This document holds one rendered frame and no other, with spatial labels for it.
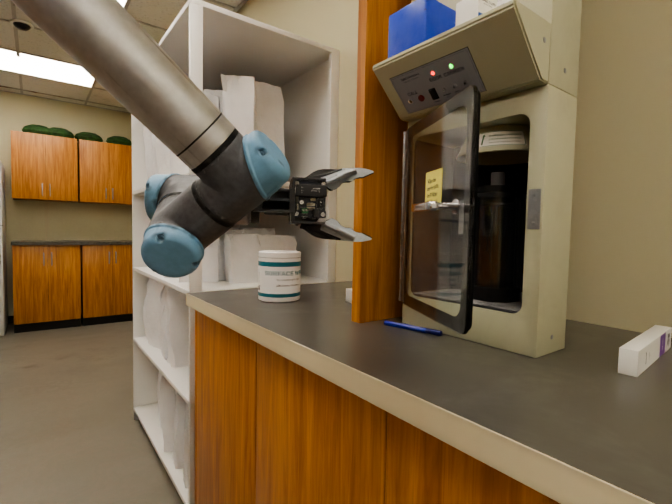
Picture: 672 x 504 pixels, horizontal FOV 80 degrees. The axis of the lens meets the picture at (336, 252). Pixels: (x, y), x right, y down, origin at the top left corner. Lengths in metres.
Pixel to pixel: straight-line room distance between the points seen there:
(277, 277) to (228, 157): 0.74
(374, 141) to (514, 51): 0.36
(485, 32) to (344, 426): 0.70
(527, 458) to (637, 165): 0.84
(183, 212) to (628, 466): 0.54
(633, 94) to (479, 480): 0.95
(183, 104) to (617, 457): 0.57
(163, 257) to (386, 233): 0.59
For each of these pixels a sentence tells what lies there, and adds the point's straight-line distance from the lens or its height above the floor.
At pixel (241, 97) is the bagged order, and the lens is 1.84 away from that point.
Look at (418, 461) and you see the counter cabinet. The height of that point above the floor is 0.83.
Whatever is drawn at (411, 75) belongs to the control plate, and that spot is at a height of 1.47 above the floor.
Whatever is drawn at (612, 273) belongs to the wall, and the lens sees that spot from 1.19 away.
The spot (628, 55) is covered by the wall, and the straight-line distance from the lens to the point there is 1.26.
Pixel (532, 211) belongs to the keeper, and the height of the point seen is 1.20.
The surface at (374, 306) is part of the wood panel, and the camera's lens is 0.98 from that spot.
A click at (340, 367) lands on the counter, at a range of 0.68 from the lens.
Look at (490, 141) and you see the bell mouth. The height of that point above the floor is 1.34.
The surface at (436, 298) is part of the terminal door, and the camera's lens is 0.77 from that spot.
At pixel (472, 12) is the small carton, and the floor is 1.54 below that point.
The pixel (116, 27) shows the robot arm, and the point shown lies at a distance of 0.50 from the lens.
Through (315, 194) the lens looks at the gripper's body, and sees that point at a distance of 0.62.
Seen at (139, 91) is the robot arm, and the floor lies 1.30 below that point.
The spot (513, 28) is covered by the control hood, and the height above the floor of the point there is 1.48.
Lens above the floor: 1.15
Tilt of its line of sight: 3 degrees down
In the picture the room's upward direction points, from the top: 1 degrees clockwise
